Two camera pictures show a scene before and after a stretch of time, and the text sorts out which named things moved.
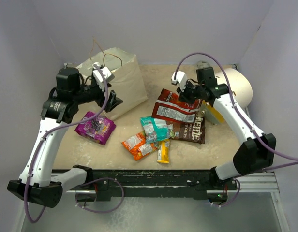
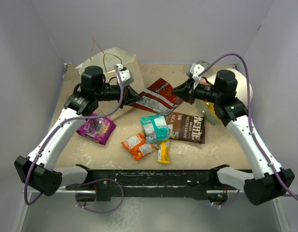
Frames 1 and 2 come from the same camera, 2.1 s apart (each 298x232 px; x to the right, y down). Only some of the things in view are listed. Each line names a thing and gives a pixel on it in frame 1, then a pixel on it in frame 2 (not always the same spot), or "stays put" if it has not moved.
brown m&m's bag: [192, 132] stays put
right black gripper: [183, 95] stays put
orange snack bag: [137, 146] stays put
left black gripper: [113, 101] -> [129, 96]
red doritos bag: [169, 105] -> [159, 97]
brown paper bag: [128, 83] stays put
